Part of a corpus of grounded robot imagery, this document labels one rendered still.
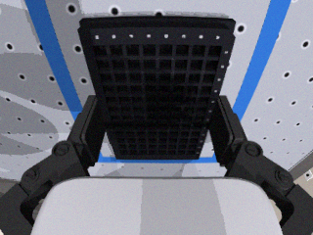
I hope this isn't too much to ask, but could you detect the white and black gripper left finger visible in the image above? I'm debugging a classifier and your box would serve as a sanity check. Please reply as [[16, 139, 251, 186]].
[[0, 95, 106, 235]]

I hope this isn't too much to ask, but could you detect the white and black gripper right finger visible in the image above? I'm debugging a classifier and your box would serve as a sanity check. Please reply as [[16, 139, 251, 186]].
[[209, 96, 313, 235]]

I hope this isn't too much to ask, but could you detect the black well plate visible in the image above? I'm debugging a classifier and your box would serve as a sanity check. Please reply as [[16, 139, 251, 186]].
[[77, 16, 236, 160]]

